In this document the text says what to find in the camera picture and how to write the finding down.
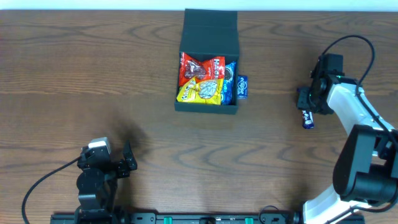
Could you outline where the purple Dairy Milk bar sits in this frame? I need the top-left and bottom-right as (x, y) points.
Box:
(296, 88), (315, 129)

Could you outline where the blue Oreo cookie pack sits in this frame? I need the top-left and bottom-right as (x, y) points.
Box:
(221, 62), (236, 105)

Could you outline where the yellow Hacks candy bag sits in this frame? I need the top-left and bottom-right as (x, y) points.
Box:
(176, 78), (224, 105)

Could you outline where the red Hacks candy bag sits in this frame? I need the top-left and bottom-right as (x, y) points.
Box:
(178, 52), (226, 86)

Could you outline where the dark green box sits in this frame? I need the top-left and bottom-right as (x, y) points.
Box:
(174, 9), (239, 114)

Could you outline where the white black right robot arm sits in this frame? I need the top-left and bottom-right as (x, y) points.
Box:
(297, 75), (397, 223)

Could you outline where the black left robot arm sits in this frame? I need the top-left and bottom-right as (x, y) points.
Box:
(76, 137), (137, 220)

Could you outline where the blue Eclipse mint box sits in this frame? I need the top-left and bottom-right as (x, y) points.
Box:
(237, 75), (248, 99)

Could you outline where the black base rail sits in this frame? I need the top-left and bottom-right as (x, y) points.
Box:
(49, 205), (364, 224)

